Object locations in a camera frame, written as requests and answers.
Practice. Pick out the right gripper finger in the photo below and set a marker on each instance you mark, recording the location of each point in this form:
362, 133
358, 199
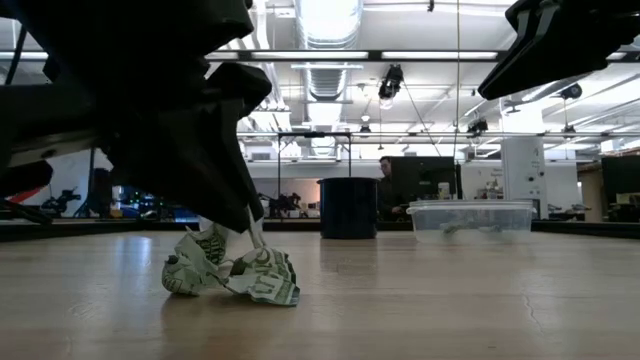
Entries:
580, 12
555, 55

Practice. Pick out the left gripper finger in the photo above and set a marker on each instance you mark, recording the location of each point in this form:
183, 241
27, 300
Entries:
200, 165
240, 87

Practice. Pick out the green dollar bill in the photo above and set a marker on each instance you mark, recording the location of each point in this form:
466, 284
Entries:
265, 280
489, 228
190, 265
456, 228

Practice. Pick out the white column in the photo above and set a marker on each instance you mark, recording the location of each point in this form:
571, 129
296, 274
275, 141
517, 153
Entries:
524, 175

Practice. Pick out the black cup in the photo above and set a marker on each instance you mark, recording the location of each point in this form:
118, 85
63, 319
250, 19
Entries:
348, 207

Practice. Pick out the black computer monitor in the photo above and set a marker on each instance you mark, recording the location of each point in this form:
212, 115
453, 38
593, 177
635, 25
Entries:
425, 177

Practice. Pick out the person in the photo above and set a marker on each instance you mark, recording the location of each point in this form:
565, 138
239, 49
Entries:
389, 190

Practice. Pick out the large clear plastic container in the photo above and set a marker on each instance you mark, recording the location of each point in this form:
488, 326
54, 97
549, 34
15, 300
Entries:
472, 220

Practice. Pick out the silver ceiling duct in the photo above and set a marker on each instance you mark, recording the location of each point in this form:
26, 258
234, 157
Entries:
327, 25

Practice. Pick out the black overhead frame beam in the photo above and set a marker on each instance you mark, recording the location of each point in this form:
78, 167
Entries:
375, 55

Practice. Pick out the black table frame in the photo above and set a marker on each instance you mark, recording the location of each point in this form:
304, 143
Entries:
75, 227

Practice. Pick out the black overhead camera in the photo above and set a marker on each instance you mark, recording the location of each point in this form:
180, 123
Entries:
391, 82

